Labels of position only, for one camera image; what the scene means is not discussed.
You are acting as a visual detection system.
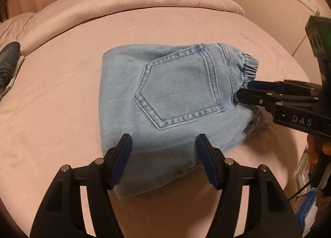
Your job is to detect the black cable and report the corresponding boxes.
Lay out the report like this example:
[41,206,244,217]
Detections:
[288,181,315,201]

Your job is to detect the pink bed sheet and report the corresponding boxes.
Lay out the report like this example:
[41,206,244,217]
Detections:
[0,12,314,238]

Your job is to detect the person's right hand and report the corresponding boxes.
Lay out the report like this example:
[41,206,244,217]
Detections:
[307,134,322,165]

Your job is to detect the light blue denim pants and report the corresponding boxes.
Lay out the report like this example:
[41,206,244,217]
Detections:
[99,42,269,200]

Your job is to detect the dark folded garment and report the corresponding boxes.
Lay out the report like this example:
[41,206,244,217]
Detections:
[0,42,22,97]

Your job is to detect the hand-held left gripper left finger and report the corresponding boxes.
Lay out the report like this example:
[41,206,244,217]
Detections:
[30,134,133,238]

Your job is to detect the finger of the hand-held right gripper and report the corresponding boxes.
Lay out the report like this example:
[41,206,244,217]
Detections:
[248,79,323,96]
[236,87,321,108]

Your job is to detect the pink duvet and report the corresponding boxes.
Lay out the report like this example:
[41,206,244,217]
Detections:
[0,0,246,57]

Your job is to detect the blue plastic box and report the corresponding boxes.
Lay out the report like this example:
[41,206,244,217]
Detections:
[295,191,319,226]

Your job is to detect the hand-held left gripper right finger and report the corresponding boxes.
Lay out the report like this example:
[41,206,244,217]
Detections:
[196,134,302,238]

